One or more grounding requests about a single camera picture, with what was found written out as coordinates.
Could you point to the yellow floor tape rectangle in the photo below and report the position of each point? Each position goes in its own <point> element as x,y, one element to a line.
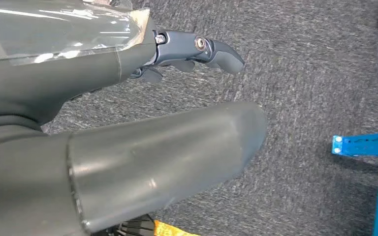
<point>169,230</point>

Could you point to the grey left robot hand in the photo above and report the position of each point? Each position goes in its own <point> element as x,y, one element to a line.
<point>78,75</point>

